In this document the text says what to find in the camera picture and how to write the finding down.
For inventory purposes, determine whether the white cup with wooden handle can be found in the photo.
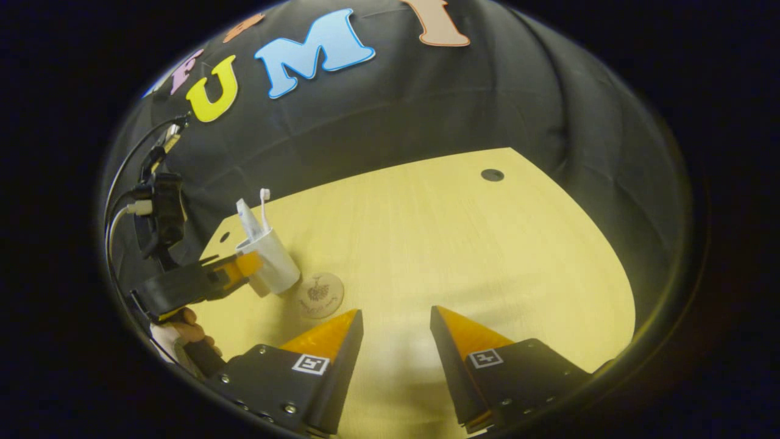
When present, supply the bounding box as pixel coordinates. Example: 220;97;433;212
235;227;301;298

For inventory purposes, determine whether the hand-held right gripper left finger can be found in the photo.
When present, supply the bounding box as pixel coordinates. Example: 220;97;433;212
204;308;365;437

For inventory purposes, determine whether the white cable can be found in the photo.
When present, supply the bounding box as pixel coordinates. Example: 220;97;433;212
107;204;153;287

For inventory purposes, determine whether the black cable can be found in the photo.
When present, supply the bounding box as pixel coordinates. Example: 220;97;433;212
102;113;191;305

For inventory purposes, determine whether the round wooden coaster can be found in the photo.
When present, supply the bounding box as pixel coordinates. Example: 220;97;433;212
297;272;345;320

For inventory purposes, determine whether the white toothpaste tube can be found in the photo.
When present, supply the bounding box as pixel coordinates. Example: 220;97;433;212
236;198;264;241

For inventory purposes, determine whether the light wooden desktop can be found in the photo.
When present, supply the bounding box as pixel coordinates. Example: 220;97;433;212
192;147;636;439

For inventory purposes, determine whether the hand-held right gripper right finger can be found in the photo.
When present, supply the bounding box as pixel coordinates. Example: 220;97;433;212
430;305;613;435

